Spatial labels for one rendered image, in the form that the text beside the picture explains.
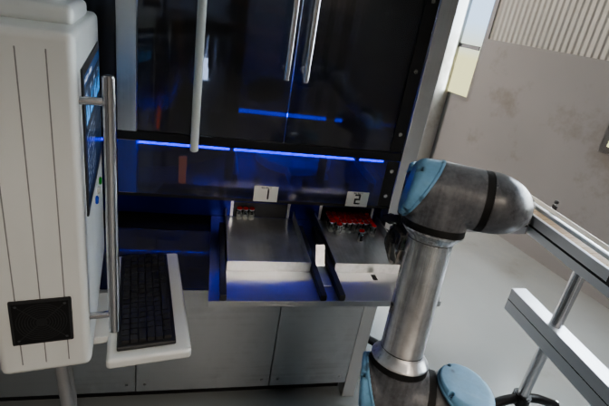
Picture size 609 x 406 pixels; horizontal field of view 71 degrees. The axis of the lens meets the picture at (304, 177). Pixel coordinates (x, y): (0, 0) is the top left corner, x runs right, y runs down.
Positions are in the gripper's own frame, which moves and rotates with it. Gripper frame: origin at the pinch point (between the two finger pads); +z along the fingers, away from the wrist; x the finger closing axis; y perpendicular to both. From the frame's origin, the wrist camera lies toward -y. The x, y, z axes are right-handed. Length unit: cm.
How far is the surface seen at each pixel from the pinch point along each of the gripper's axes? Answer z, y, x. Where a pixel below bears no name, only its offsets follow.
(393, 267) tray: 1.4, 1.8, 0.1
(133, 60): -51, -24, -85
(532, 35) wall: -77, -216, 190
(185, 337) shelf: 11, 21, -64
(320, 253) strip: 0.0, -3.4, -24.0
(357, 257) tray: 3.4, -6.5, -9.6
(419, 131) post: -38.1, -24.2, 10.4
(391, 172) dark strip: -22.0, -23.9, 3.5
